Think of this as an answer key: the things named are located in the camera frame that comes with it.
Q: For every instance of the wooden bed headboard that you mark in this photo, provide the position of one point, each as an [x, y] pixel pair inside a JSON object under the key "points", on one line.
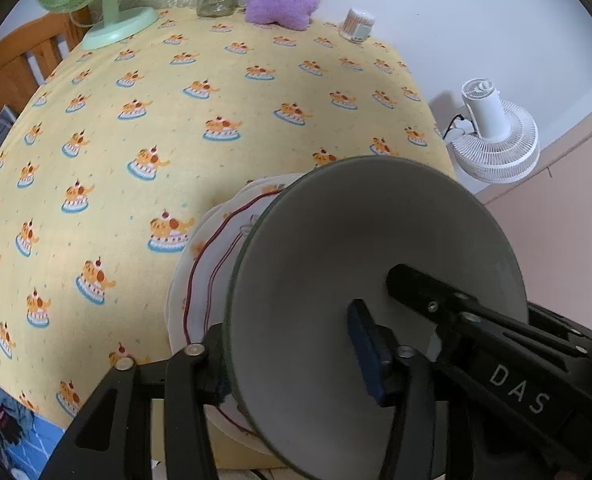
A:
{"points": [[10, 75]]}

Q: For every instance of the white electric fan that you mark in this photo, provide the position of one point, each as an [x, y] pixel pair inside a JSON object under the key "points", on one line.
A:
{"points": [[501, 150]]}

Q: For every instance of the white plate with red trim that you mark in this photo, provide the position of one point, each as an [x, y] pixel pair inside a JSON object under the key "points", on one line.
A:
{"points": [[196, 305]]}

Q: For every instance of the scalloped yellow floral plate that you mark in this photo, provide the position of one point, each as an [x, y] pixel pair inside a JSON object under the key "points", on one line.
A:
{"points": [[169, 310]]}

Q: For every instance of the blue plaid bed sheet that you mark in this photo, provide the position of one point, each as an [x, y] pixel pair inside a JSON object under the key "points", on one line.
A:
{"points": [[30, 445]]}

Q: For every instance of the beige floral ceramic bowl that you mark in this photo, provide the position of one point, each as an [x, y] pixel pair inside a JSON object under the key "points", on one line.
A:
{"points": [[336, 240]]}

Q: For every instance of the cotton swab container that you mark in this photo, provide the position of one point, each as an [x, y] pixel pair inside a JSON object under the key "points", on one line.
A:
{"points": [[356, 25]]}

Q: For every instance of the green desk fan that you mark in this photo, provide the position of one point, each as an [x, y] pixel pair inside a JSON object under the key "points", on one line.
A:
{"points": [[110, 30]]}

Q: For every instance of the yellow printed tablecloth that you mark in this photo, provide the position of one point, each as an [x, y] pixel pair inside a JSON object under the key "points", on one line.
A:
{"points": [[125, 210]]}

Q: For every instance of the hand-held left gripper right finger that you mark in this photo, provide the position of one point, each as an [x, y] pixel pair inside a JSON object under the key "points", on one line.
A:
{"points": [[368, 355]]}

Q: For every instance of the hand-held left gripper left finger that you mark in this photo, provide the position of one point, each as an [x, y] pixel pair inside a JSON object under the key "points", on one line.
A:
{"points": [[210, 360]]}

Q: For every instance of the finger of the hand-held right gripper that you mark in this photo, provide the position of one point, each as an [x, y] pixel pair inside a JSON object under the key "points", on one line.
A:
{"points": [[426, 292]]}

